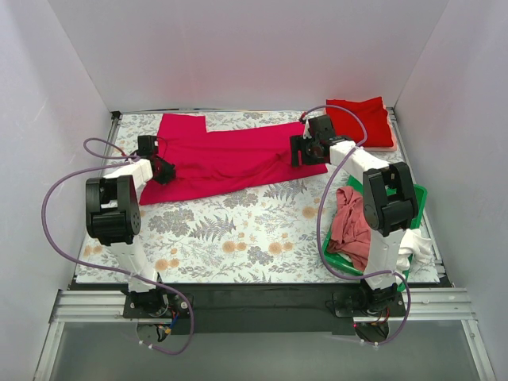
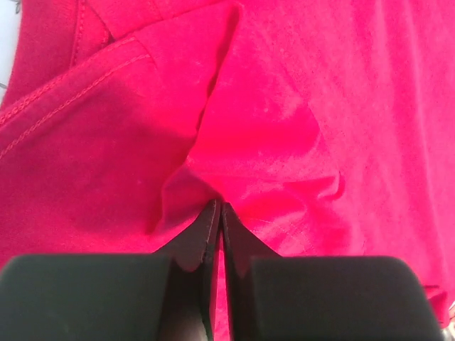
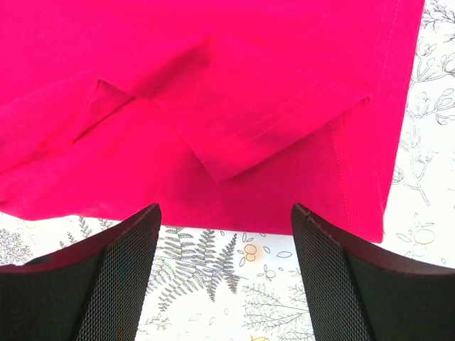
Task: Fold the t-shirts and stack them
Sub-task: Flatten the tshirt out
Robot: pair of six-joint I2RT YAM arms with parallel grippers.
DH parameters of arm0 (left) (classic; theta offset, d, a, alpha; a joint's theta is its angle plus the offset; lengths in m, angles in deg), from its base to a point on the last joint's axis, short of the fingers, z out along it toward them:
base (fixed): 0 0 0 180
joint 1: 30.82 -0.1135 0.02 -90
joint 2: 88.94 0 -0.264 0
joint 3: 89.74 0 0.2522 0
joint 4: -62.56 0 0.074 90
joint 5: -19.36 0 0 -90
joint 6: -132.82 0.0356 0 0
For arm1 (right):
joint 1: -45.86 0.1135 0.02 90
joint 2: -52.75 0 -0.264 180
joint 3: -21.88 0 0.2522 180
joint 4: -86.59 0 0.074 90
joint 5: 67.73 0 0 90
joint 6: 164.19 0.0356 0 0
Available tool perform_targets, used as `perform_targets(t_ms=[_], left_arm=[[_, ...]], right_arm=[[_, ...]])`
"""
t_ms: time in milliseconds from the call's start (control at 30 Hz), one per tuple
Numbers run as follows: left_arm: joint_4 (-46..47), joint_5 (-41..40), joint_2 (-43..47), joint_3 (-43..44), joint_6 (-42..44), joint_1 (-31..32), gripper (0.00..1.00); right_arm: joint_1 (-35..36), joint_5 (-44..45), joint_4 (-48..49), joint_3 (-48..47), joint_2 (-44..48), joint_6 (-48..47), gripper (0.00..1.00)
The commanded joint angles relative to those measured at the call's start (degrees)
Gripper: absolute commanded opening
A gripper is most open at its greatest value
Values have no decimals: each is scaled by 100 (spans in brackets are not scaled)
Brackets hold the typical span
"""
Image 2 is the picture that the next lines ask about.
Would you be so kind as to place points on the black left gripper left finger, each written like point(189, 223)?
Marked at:
point(165, 295)

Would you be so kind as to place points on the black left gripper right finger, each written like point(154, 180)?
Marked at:
point(273, 297)

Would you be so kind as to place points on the magenta t-shirt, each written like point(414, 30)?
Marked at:
point(328, 125)

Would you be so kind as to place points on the floral patterned tablecloth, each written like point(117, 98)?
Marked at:
point(10, 22)

